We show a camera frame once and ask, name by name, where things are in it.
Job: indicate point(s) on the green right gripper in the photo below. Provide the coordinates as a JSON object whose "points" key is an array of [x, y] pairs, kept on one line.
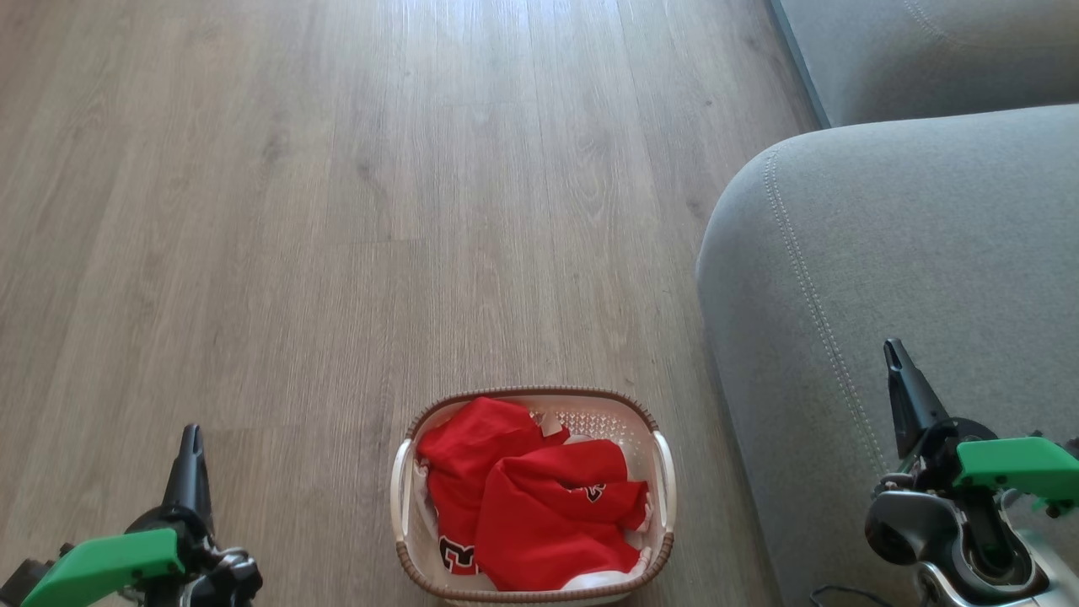
{"points": [[1011, 464]]}

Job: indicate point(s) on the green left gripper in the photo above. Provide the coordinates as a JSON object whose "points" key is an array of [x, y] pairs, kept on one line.
{"points": [[101, 561]]}

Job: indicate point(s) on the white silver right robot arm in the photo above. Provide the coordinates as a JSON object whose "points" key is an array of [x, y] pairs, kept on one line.
{"points": [[910, 523]]}

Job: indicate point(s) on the grey fabric sofa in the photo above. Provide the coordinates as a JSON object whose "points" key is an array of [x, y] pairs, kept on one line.
{"points": [[927, 253]]}

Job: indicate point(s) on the red jersey with black letter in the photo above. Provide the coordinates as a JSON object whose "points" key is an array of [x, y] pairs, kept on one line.
{"points": [[472, 438]]}

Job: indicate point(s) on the white brown-rimmed laundry basket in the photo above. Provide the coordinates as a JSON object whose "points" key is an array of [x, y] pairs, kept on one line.
{"points": [[594, 417]]}

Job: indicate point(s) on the red garment with white hem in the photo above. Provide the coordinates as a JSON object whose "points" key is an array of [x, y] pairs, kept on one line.
{"points": [[548, 523]]}

